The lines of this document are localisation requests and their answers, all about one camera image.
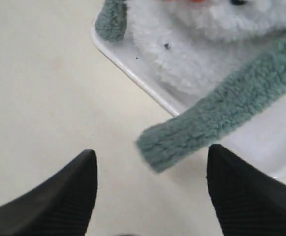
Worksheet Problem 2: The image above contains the white rectangular tray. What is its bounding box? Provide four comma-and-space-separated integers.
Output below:
91, 18, 286, 177

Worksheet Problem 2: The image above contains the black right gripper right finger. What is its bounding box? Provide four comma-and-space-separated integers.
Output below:
206, 144, 286, 236

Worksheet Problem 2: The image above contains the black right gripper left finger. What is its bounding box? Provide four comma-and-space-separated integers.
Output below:
0, 150, 97, 236

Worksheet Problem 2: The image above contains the green fuzzy scarf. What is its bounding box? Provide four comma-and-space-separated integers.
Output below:
95, 0, 286, 173

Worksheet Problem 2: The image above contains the white plush snowman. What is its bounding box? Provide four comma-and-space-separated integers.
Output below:
127, 0, 286, 97

